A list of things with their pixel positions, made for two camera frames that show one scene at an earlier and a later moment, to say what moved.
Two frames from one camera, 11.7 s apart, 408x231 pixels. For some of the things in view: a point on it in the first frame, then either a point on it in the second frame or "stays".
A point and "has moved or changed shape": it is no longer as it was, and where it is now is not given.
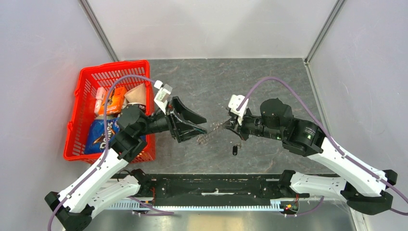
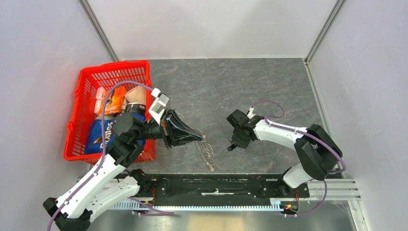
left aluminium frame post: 93,19 stays
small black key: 235,149 has moved or changed shape
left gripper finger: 179,108 → 172,116
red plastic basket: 131,75 stays
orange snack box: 116,101 stays
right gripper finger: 232,128 → 244,144
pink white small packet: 100,96 stays
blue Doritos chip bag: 95,142 stays
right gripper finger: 231,123 → 234,139
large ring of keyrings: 203,139 → 206,151
